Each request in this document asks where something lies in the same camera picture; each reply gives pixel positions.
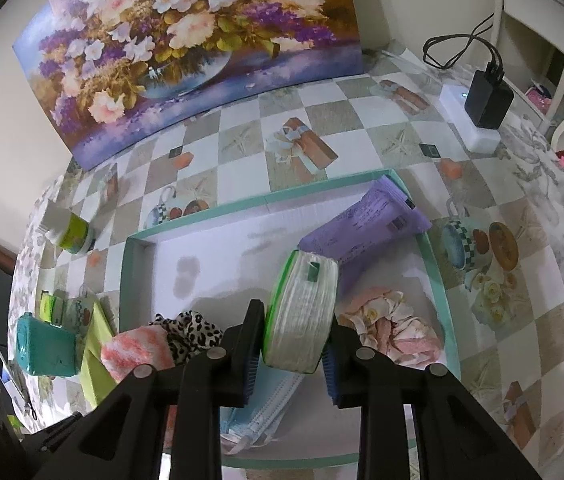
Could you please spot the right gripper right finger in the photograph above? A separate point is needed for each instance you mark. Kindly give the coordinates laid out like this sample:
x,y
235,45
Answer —
x,y
455,437

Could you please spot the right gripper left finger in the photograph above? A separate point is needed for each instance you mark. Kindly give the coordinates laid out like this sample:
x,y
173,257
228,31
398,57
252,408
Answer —
x,y
123,437

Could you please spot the lime green cloth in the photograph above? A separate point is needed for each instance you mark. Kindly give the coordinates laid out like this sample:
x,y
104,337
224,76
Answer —
x,y
95,380

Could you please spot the pink white knitted cloth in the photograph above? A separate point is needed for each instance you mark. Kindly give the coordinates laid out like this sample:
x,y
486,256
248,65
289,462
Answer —
x,y
144,345

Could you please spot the pink floral scrunchie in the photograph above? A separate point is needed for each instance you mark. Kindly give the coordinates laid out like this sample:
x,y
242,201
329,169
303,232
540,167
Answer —
x,y
385,323

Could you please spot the leopard print scrunchie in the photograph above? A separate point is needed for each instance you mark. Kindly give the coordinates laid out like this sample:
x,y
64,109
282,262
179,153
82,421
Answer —
x,y
188,334

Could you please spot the light blue face mask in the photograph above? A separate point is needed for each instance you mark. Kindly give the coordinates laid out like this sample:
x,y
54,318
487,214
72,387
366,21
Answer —
x,y
255,425

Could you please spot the green tissue pack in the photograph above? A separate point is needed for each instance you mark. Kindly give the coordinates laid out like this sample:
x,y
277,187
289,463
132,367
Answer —
x,y
300,313
51,308

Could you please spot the purple tissue packet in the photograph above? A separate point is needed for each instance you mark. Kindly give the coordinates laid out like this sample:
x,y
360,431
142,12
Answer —
x,y
381,216

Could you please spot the smartphone on stand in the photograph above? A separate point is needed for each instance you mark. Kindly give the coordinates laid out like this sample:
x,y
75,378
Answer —
x,y
22,406

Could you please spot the teal plastic case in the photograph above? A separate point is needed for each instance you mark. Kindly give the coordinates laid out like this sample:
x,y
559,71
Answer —
x,y
43,349

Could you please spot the white tray teal rim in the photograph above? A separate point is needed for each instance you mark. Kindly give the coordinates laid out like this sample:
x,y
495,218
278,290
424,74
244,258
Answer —
x,y
218,260

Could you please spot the white green pill bottle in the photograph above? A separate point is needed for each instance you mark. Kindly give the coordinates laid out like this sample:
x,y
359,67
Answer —
x,y
65,229

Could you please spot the grey floral blanket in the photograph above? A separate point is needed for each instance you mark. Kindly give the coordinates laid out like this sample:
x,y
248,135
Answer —
x,y
219,160

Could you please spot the white power strip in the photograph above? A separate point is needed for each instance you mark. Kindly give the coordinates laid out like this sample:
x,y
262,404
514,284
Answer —
x,y
477,140

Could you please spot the patterned checkered tablecloth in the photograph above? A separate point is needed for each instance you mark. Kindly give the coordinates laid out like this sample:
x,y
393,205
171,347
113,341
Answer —
x,y
483,250

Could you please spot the black power adapter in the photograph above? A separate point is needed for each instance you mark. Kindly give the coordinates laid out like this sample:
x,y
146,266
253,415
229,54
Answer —
x,y
489,97

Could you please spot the floral oil painting canvas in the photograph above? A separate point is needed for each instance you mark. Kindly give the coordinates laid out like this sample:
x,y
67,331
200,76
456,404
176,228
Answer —
x,y
109,73

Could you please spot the white chair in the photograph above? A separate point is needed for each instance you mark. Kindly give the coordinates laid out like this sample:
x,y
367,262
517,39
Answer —
x,y
531,33

